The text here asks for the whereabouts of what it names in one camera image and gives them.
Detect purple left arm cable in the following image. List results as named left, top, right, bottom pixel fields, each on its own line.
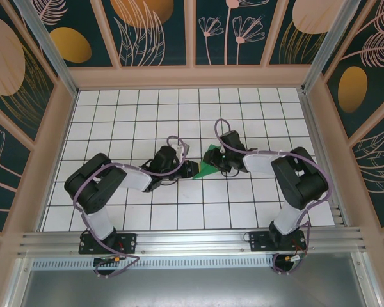
left=73, top=136, right=191, bottom=279

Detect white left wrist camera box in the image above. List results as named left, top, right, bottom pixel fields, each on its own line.
left=169, top=143, right=191, bottom=157

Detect grey metal sheet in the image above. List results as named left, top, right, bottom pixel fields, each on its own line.
left=6, top=268, right=381, bottom=307

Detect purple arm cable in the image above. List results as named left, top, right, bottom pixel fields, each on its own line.
left=214, top=118, right=335, bottom=276
left=73, top=136, right=191, bottom=279

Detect yellow connector with wires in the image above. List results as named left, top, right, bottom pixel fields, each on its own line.
left=94, top=254, right=129, bottom=266
left=275, top=252, right=308, bottom=266

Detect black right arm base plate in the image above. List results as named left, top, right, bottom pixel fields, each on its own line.
left=248, top=229, right=308, bottom=253

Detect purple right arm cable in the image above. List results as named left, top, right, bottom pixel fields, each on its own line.
left=214, top=118, right=335, bottom=276

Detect aluminium side rail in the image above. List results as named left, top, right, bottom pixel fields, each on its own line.
left=298, top=88, right=351, bottom=228

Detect slotted grey cable duct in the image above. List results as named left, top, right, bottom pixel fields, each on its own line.
left=31, top=258, right=276, bottom=270

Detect long aluminium mounting rail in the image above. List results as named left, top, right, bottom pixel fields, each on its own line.
left=17, top=226, right=367, bottom=256

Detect green square paper sheet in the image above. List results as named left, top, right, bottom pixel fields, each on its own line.
left=191, top=143, right=227, bottom=180

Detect aluminium frame post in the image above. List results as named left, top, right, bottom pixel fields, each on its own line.
left=13, top=0, right=79, bottom=98
left=300, top=0, right=372, bottom=95

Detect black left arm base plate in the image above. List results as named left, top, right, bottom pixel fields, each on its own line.
left=79, top=232, right=138, bottom=255

